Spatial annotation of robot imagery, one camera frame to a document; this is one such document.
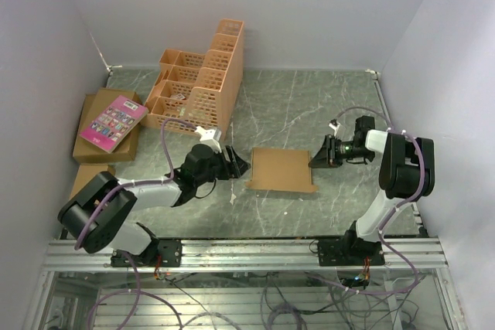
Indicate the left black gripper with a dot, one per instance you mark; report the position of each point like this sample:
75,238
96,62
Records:
233,168

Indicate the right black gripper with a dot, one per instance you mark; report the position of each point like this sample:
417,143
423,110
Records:
327,156

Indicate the brown cardboard box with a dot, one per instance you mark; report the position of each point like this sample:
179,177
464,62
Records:
281,170

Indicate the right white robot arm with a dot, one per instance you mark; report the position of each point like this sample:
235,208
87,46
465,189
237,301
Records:
407,173

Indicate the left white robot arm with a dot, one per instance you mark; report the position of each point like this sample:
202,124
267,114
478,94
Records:
97,216

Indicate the small closed cardboard box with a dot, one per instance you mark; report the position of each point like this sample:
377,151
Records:
86,172

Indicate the large closed cardboard box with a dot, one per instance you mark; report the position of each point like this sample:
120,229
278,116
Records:
84,152

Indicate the orange plastic organizer rack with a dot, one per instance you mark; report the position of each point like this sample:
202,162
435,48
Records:
198,88

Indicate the pink book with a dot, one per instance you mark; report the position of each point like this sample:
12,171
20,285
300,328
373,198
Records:
112,121

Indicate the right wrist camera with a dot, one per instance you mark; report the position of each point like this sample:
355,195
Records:
337,128

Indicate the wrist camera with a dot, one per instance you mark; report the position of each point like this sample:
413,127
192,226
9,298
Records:
337,128
210,138

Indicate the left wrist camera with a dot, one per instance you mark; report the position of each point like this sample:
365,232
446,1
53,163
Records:
210,138

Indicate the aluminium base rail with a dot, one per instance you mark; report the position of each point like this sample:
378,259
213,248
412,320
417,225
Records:
249,255

